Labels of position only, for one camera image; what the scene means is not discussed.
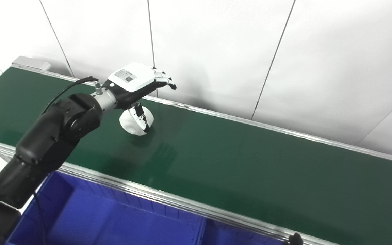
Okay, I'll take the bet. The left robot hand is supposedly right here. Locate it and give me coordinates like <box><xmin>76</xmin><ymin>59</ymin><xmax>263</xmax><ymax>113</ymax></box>
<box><xmin>102</xmin><ymin>62</ymin><xmax>177</xmax><ymax>133</ymax></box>

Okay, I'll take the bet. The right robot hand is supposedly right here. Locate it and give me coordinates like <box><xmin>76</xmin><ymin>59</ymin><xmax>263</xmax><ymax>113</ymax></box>
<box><xmin>283</xmin><ymin>232</ymin><xmax>304</xmax><ymax>245</ymax></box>

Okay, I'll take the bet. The white round plastic part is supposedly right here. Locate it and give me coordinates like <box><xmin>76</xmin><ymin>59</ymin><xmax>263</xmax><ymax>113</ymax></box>
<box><xmin>119</xmin><ymin>104</ymin><xmax>154</xmax><ymax>136</ymax></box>

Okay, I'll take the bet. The blue plastic bin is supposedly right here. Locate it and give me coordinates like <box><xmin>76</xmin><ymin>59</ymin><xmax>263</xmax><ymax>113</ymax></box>
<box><xmin>7</xmin><ymin>170</ymin><xmax>207</xmax><ymax>245</ymax></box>
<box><xmin>199</xmin><ymin>218</ymin><xmax>287</xmax><ymax>245</ymax></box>

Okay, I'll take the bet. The green conveyor belt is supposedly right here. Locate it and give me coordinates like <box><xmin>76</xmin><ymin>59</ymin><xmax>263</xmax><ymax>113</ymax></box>
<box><xmin>0</xmin><ymin>56</ymin><xmax>392</xmax><ymax>245</ymax></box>
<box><xmin>0</xmin><ymin>67</ymin><xmax>392</xmax><ymax>245</ymax></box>

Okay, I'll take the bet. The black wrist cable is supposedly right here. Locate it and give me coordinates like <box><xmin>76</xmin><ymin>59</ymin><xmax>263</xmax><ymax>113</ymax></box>
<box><xmin>41</xmin><ymin>76</ymin><xmax>100</xmax><ymax>114</ymax></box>

